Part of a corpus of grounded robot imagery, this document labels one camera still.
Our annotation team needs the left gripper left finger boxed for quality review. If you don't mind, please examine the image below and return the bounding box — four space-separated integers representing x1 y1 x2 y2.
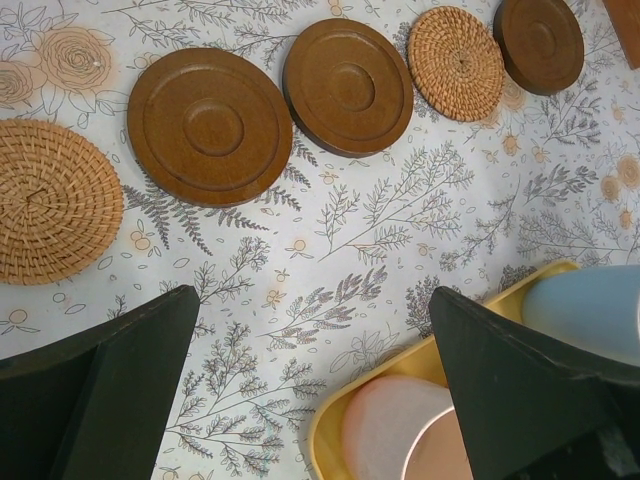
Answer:
1 285 200 479

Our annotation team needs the light blue mug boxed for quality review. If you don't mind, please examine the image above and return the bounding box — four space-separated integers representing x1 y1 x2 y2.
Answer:
521 265 639 366

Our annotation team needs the orange compartment tray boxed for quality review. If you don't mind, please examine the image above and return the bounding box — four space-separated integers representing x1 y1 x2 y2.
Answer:
603 0 640 70

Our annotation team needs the brown wooden coaster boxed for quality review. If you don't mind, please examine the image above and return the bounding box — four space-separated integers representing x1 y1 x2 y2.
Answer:
127 48 293 207
493 0 584 96
282 18 413 157

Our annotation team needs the yellow plastic tray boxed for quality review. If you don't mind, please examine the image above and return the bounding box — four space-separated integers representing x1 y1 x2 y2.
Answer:
307 260 579 480

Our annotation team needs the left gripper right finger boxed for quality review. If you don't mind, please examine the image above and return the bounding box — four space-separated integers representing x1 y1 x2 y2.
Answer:
429 287 639 479

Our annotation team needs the light pink mug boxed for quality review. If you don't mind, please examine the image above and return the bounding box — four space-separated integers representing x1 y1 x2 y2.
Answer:
342 375 473 479

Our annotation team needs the woven rattan coaster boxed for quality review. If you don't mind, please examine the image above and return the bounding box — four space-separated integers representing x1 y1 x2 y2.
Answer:
407 6 505 122
1 118 124 286

